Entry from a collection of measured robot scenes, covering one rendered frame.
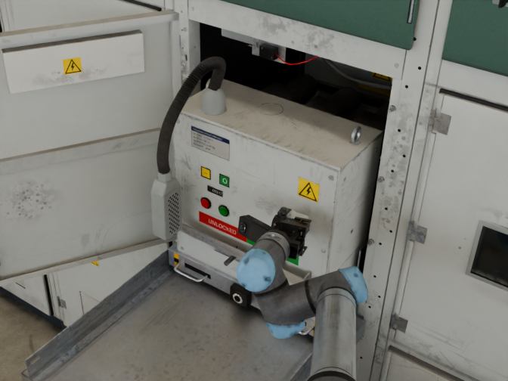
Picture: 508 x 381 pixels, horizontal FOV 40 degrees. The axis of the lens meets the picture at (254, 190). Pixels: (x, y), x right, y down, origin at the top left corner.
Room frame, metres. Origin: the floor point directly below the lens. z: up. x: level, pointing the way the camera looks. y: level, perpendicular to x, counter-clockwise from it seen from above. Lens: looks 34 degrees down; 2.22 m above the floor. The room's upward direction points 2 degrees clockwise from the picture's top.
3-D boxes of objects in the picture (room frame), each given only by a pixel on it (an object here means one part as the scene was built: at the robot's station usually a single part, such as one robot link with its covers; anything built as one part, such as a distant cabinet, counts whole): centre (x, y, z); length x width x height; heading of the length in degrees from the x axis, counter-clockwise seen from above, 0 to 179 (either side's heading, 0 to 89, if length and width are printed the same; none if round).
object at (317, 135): (1.66, -0.13, 1.15); 0.51 x 0.50 x 0.48; 147
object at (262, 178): (1.45, 0.02, 1.15); 0.48 x 0.01 x 0.48; 57
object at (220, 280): (1.46, 0.01, 0.90); 0.54 x 0.05 x 0.06; 57
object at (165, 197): (1.50, 0.23, 1.14); 0.08 x 0.05 x 0.17; 147
